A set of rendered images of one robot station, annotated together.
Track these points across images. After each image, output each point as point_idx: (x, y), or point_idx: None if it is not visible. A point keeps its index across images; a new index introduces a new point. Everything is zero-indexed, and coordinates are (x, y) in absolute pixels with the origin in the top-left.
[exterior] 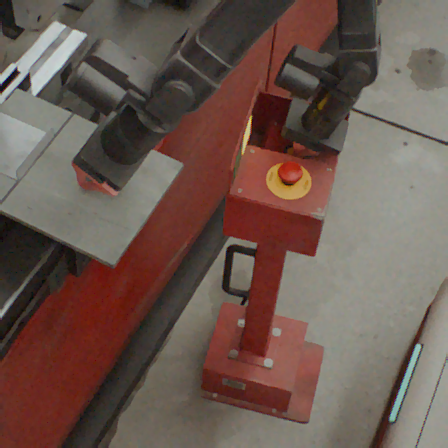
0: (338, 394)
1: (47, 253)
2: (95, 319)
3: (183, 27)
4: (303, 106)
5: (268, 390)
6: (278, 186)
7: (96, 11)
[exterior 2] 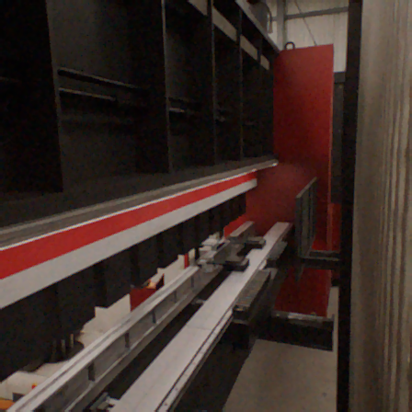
0: None
1: (201, 256)
2: None
3: None
4: (143, 284)
5: None
6: (151, 283)
7: (205, 281)
